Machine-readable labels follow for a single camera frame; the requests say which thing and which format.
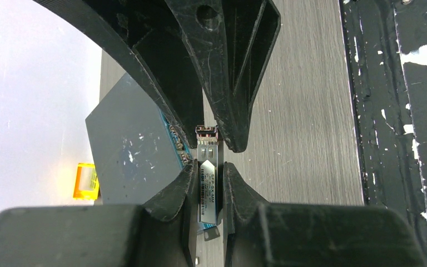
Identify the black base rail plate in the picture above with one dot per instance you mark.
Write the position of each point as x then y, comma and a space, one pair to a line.
386, 47

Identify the dark grey network switch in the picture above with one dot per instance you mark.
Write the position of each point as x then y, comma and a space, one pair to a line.
132, 151

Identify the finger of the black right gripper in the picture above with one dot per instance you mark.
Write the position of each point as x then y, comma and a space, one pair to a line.
144, 38
230, 44

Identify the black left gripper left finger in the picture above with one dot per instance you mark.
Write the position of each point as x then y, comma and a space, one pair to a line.
160, 232

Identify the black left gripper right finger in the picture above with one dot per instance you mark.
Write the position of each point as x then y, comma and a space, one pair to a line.
262, 233

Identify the silver SFP plug module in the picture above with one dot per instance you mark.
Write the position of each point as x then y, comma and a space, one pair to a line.
210, 160

